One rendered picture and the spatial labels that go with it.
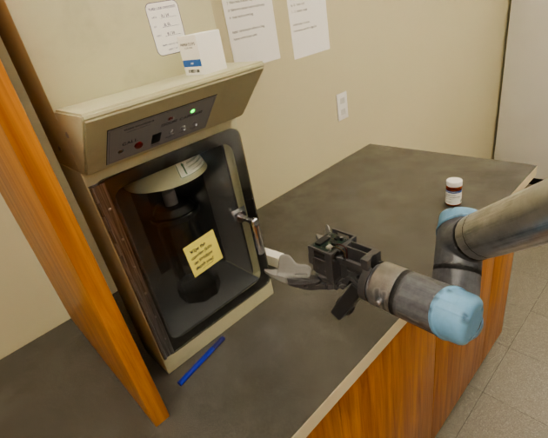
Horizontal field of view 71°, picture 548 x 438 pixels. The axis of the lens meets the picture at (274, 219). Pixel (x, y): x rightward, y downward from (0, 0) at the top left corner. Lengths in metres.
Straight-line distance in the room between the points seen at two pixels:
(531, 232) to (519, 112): 2.99
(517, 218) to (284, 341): 0.54
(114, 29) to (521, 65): 3.07
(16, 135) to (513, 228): 0.62
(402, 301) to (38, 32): 0.63
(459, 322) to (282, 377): 0.40
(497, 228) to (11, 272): 1.06
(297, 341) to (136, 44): 0.66
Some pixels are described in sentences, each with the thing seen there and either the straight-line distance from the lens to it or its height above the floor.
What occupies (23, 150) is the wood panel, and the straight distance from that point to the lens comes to 0.57.
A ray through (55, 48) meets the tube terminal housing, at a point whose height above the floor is 1.59.
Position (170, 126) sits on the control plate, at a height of 1.45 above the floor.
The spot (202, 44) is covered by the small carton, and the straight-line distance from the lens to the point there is 0.67.
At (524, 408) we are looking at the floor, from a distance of 2.03.
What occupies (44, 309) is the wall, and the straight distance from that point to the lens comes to 1.23.
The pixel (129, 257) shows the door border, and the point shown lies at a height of 1.24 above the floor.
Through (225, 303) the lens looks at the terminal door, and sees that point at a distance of 0.91.
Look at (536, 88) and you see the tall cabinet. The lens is 3.46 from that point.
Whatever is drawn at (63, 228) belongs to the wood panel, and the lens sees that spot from 0.60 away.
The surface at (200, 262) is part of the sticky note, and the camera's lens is 0.82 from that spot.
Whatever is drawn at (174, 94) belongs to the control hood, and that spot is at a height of 1.50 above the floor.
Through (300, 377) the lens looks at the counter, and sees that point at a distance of 0.83.
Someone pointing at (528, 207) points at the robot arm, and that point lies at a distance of 0.55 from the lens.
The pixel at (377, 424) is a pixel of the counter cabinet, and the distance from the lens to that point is 1.17.
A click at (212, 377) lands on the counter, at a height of 0.94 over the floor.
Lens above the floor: 1.59
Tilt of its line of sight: 28 degrees down
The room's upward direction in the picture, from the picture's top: 11 degrees counter-clockwise
